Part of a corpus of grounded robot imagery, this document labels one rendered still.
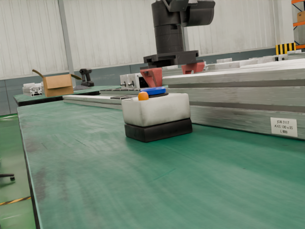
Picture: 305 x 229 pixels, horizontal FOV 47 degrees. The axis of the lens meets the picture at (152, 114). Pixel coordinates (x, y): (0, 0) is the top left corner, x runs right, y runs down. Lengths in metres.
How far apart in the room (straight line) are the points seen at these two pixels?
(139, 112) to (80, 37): 11.37
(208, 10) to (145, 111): 0.34
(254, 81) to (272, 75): 0.03
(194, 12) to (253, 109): 0.33
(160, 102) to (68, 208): 0.25
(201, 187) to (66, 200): 0.11
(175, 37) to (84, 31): 11.21
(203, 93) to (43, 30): 11.23
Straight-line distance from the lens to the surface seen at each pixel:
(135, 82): 1.67
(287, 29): 8.79
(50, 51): 11.67
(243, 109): 0.49
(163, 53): 0.70
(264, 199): 0.27
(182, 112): 0.52
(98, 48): 11.96
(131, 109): 0.52
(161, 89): 0.53
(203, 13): 0.76
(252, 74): 0.47
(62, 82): 2.75
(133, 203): 0.28
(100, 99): 1.19
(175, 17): 0.73
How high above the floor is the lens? 0.88
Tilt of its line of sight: 7 degrees down
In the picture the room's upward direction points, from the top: 7 degrees counter-clockwise
